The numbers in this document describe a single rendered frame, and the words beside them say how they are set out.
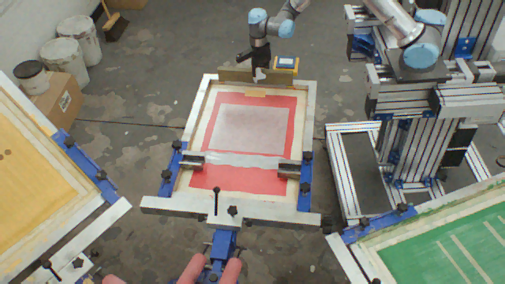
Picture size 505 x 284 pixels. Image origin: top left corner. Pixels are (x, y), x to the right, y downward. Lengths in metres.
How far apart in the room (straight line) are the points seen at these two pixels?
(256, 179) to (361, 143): 1.33
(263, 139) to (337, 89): 1.82
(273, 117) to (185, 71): 1.99
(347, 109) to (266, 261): 1.46
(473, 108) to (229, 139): 1.04
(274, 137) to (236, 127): 0.19
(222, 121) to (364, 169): 1.15
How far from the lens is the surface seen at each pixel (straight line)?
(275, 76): 2.03
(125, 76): 4.05
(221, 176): 1.85
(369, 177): 2.84
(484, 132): 3.35
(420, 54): 1.71
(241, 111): 2.11
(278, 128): 2.03
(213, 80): 2.26
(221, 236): 1.59
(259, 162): 1.88
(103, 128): 3.62
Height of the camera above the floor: 2.41
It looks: 47 degrees down
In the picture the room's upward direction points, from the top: 4 degrees counter-clockwise
